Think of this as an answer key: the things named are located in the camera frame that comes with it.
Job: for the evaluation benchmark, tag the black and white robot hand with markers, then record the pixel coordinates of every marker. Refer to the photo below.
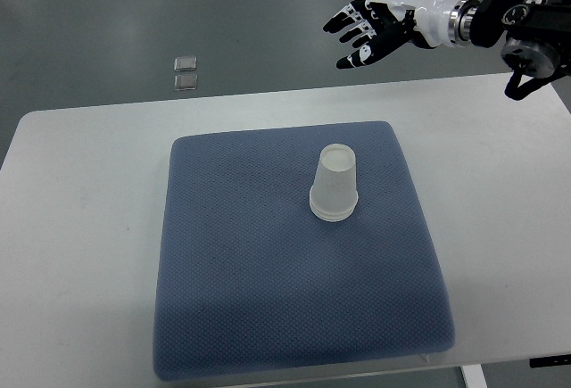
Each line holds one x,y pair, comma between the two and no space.
377,28

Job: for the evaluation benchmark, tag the white paper cup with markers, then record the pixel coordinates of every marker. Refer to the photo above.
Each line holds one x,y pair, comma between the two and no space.
334,187
331,217

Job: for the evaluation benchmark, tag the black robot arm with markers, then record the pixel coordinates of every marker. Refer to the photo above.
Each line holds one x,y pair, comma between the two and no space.
536,32

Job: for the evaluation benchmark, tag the white paper cup on cushion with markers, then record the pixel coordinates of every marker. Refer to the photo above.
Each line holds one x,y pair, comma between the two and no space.
331,217

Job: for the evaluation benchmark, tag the upper metal floor plate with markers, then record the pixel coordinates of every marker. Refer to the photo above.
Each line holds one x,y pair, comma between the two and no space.
185,63

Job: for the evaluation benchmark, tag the blue grey mesh cushion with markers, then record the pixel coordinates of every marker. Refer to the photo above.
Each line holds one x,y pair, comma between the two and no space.
251,280

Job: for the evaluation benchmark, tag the white table leg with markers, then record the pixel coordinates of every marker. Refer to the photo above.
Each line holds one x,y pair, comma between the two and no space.
473,376

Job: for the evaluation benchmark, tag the black table bracket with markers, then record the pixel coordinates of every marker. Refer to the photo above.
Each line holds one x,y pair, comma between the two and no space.
550,361

